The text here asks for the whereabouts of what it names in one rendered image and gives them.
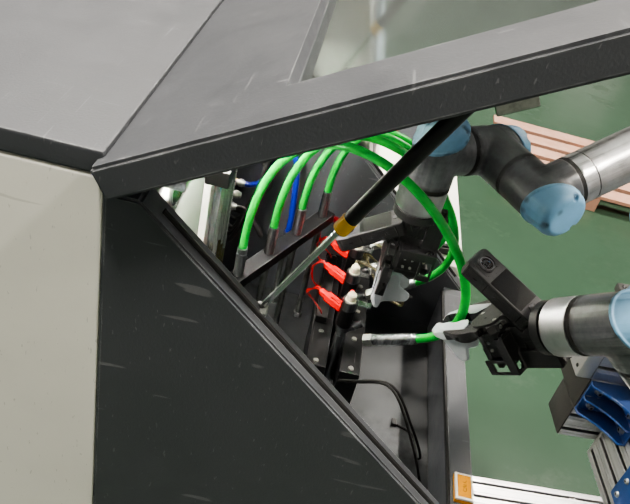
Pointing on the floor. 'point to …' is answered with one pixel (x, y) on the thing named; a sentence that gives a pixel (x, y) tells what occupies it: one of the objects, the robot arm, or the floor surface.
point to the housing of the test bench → (53, 222)
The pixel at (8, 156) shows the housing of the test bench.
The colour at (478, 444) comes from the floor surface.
